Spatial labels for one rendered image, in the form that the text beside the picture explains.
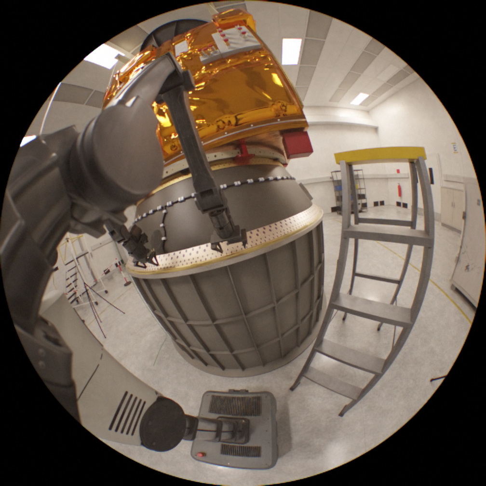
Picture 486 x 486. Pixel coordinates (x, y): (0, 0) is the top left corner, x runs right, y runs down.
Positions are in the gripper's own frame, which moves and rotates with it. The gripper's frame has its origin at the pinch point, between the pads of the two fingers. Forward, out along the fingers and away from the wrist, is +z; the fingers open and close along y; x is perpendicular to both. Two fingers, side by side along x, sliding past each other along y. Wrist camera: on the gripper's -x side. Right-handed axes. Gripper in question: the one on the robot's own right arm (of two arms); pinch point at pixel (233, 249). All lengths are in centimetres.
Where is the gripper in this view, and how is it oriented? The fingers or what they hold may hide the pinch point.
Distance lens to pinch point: 59.5
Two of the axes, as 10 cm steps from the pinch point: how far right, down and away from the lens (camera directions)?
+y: -9.7, 2.1, 1.2
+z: 2.3, 6.5, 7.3
